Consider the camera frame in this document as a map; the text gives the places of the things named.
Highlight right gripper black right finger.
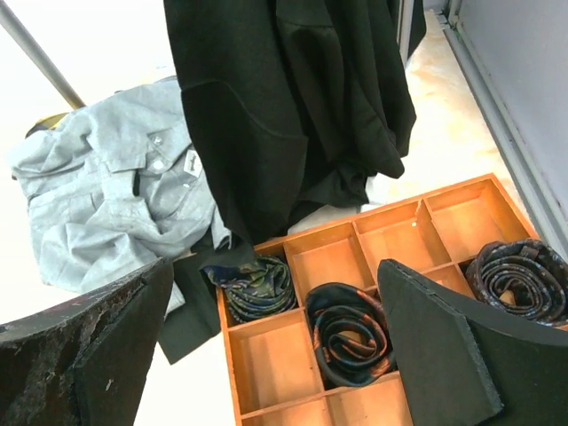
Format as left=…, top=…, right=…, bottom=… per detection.
left=377, top=259, right=567, bottom=425

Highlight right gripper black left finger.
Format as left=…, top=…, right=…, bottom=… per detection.
left=1, top=259, right=173, bottom=425

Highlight grey button-up shirt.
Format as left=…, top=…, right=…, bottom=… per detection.
left=7, top=78, right=232, bottom=294

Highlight yellow black plaid shirt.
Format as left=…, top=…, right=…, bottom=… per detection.
left=26, top=112, right=67, bottom=138

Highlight rolled dark blue tie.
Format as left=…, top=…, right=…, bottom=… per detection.
left=464, top=239, right=567, bottom=327

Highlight rolled black orange tie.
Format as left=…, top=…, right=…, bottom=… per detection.
left=305, top=282, right=396, bottom=389

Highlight orange wooden compartment tray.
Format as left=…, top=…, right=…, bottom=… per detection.
left=217, top=175, right=543, bottom=425

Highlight rolled dark green tie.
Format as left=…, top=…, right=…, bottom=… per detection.
left=202, top=256, right=297, bottom=324

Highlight black hanging garments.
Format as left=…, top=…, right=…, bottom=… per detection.
left=160, top=1, right=416, bottom=362

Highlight metal clothes rack pole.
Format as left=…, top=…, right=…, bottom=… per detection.
left=0, top=0, right=85, bottom=109

